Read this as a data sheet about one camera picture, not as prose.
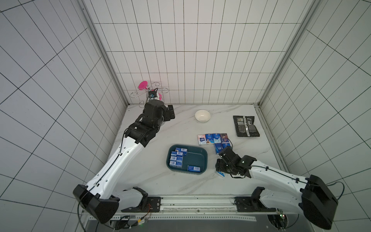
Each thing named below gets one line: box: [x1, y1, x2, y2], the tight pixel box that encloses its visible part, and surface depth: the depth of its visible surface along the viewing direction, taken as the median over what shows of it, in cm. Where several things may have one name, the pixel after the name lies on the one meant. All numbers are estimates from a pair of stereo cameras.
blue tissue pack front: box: [187, 165, 201, 173], surface depth 82 cm
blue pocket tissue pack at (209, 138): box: [205, 133, 215, 144], surface depth 98 cm
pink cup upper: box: [138, 80, 148, 91], surface depth 94 cm
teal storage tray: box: [166, 144, 209, 175], surface depth 87 cm
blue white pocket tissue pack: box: [212, 133, 222, 144], surface depth 99 cm
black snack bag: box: [232, 115, 260, 137], surface depth 106 cm
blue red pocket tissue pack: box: [220, 133, 229, 143], surface depth 99 cm
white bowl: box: [194, 109, 212, 123], surface depth 109 cm
